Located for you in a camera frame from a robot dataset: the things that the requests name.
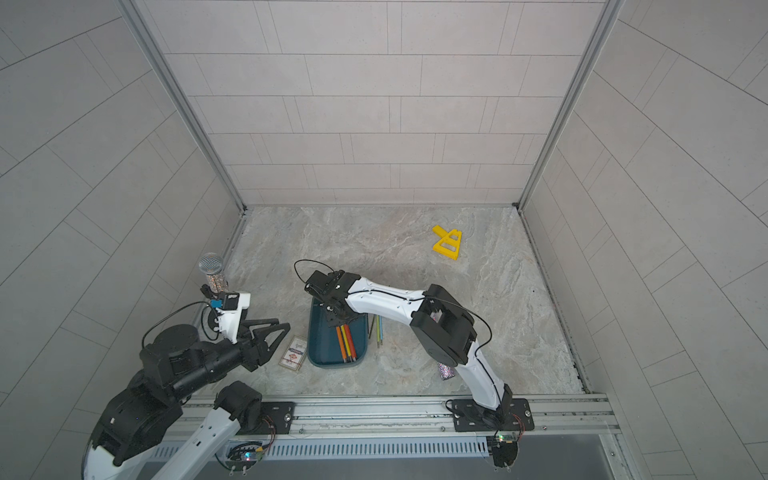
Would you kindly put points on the yellow plastic triangle tool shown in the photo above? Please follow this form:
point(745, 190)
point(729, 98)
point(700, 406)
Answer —
point(448, 243)

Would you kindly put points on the left green circuit board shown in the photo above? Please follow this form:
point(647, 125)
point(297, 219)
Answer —
point(243, 456)

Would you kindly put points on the red-handled hex key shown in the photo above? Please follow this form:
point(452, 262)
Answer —
point(352, 355)

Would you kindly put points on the teal plastic storage box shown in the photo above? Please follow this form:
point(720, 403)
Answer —
point(323, 348)

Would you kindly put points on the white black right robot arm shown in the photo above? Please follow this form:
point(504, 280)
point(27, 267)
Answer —
point(444, 328)

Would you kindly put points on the yellow-handled hex key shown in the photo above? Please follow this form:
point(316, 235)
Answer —
point(345, 342)

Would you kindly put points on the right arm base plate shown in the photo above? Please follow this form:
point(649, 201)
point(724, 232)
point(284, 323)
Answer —
point(513, 415)

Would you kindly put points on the green circuit board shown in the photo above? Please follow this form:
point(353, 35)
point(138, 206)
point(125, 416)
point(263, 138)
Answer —
point(503, 450)
point(243, 456)

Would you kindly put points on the aluminium front rail frame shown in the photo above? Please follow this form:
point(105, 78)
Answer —
point(407, 427)

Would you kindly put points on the purple glitter microphone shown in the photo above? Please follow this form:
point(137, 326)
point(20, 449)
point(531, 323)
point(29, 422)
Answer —
point(446, 372)

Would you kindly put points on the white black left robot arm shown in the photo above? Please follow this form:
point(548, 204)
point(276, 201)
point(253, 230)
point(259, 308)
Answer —
point(175, 366)

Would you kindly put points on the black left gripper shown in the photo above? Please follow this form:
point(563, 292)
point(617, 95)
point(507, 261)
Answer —
point(253, 344)

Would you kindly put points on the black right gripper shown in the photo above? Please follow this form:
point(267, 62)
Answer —
point(330, 315)

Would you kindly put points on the small clear card packet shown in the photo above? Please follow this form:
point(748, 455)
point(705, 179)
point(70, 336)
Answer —
point(295, 354)

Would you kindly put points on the bare steel hex key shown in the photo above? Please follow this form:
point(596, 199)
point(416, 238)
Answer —
point(371, 326)

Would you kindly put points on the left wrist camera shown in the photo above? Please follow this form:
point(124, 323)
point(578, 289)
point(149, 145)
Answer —
point(228, 309)

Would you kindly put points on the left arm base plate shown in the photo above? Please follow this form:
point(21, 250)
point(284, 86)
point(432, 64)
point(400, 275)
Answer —
point(275, 417)

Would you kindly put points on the right green circuit board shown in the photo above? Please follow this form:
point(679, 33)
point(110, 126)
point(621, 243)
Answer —
point(503, 450)

